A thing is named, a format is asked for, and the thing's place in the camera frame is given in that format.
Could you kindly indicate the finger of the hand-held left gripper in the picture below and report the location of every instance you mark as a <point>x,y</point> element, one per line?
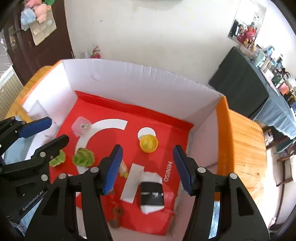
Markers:
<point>34,127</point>
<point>53,146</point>

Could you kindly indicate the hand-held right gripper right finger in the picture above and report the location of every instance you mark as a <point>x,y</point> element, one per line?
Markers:
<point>182,169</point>

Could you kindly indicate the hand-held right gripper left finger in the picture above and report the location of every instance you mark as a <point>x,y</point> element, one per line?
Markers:
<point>114,166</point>

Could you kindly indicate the green knitted bundle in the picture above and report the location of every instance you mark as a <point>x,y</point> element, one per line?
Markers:
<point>57,160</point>

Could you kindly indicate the small clear plastic box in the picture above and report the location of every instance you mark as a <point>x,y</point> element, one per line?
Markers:
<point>81,126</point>

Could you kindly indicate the yellow plastic cup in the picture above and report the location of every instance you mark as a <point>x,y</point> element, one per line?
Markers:
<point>149,143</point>

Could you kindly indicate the orange cardboard box red inside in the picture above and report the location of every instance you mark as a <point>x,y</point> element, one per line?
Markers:
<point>138,92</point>

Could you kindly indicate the green yarn ball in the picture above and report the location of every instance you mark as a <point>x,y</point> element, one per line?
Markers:
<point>83,157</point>

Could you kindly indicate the black and white roll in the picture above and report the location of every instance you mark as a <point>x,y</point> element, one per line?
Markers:
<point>151,194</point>

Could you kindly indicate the dark wooden door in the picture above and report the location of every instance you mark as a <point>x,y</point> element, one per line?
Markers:
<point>46,53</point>

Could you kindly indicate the red fire extinguisher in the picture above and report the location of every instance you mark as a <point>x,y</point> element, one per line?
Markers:
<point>94,55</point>

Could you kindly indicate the grey paper poster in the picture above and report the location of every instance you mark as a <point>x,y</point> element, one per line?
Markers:
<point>44,32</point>

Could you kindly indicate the dark cloth covered table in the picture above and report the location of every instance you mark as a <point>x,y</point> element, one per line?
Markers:
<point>238,85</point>

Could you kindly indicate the wooden chair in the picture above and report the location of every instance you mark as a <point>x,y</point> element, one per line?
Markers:
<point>286,173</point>

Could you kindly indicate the pale blue plush toy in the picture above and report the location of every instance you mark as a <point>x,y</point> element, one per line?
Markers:
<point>26,18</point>

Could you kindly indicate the table with blue cloth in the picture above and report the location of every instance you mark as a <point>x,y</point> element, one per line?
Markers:
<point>275,109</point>

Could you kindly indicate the pink plush toy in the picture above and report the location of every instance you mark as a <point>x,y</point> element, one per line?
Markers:
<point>40,11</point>

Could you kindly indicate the green plush toy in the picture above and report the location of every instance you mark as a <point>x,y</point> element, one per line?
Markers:
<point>50,1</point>

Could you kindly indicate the row of bottles and jars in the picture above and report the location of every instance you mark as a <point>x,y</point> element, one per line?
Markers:
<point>272,67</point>

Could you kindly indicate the magenta plush toy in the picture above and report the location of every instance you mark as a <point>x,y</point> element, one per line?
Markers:
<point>247,34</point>

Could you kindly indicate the wall mirror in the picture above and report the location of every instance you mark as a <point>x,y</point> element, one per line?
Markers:
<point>245,14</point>

